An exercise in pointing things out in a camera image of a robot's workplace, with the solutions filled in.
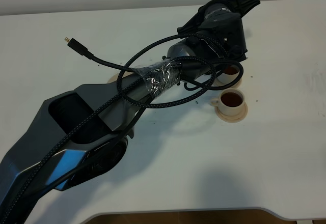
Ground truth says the black loose plug cable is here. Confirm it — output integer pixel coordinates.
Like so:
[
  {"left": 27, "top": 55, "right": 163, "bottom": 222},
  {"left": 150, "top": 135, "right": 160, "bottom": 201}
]
[{"left": 64, "top": 37, "right": 135, "bottom": 73}]

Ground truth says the black braided left cable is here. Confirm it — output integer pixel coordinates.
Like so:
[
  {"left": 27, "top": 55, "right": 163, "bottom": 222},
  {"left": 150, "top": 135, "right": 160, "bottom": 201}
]
[{"left": 0, "top": 32, "right": 245, "bottom": 207}]

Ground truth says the far beige cup saucer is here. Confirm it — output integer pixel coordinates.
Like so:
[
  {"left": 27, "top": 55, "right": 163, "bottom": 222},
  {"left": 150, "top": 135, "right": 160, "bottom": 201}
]
[{"left": 215, "top": 77, "right": 243, "bottom": 87}]

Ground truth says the beige teacup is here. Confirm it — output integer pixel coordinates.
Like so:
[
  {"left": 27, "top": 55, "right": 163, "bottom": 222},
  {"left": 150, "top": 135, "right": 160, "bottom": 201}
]
[
  {"left": 210, "top": 89, "right": 245, "bottom": 116},
  {"left": 217, "top": 65, "right": 239, "bottom": 85}
]

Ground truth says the far beige teacup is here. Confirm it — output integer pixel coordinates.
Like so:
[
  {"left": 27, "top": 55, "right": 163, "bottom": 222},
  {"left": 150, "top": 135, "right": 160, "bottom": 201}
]
[{"left": 217, "top": 65, "right": 239, "bottom": 85}]

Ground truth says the beige cup saucer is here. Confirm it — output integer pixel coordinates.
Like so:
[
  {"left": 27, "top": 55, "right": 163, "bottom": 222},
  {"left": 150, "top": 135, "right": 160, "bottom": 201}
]
[
  {"left": 214, "top": 102, "right": 248, "bottom": 123},
  {"left": 215, "top": 77, "right": 243, "bottom": 87}
]

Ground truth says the near beige teacup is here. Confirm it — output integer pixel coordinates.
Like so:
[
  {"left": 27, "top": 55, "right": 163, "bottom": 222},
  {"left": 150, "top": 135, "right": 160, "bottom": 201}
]
[{"left": 210, "top": 89, "right": 245, "bottom": 116}]

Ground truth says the near beige cup saucer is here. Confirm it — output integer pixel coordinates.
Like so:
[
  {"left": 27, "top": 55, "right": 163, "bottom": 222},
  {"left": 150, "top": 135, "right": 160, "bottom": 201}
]
[{"left": 214, "top": 102, "right": 248, "bottom": 123}]

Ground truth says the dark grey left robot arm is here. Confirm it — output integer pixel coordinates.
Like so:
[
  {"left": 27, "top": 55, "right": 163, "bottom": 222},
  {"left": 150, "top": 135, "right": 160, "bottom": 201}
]
[{"left": 1, "top": 0, "right": 260, "bottom": 223}]

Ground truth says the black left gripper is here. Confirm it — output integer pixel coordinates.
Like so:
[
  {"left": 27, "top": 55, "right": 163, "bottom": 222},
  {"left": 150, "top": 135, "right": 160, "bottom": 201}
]
[{"left": 177, "top": 0, "right": 260, "bottom": 62}]

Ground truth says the beige round teapot saucer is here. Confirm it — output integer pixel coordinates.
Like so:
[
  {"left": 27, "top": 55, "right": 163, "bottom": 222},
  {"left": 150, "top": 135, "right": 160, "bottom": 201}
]
[{"left": 107, "top": 73, "right": 119, "bottom": 83}]

